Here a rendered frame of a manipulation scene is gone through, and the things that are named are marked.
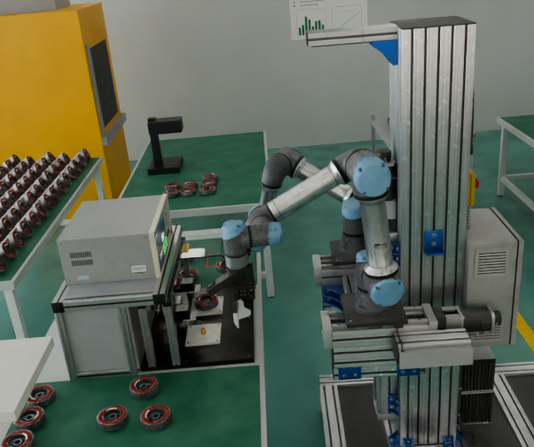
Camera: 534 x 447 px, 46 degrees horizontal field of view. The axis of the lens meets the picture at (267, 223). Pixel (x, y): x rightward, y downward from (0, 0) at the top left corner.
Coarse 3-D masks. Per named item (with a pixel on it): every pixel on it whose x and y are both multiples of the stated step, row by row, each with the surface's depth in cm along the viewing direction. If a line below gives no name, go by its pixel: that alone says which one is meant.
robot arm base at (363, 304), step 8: (360, 288) 233; (360, 296) 234; (368, 296) 232; (360, 304) 235; (368, 304) 232; (376, 304) 232; (360, 312) 235; (368, 312) 233; (376, 312) 232; (384, 312) 233
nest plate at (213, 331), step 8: (192, 328) 283; (200, 328) 282; (208, 328) 282; (216, 328) 281; (192, 336) 277; (200, 336) 276; (208, 336) 276; (216, 336) 275; (192, 344) 272; (200, 344) 272; (208, 344) 272
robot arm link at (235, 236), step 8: (224, 224) 204; (232, 224) 203; (240, 224) 203; (224, 232) 203; (232, 232) 202; (240, 232) 203; (224, 240) 204; (232, 240) 203; (240, 240) 203; (248, 240) 204; (224, 248) 206; (232, 248) 204; (240, 248) 205; (232, 256) 205; (240, 256) 206
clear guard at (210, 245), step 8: (184, 240) 302; (192, 240) 301; (200, 240) 300; (208, 240) 300; (216, 240) 299; (192, 248) 293; (200, 248) 292; (208, 248) 291; (216, 248) 291; (184, 256) 286; (192, 256) 285; (200, 256) 284; (208, 256) 284; (224, 256) 286
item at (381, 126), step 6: (372, 114) 537; (372, 120) 537; (378, 120) 536; (384, 120) 535; (372, 126) 539; (378, 126) 519; (384, 126) 517; (372, 132) 542; (378, 132) 508; (384, 132) 500; (474, 132) 447; (372, 138) 544; (384, 138) 485; (372, 144) 546; (474, 144) 458; (372, 150) 548
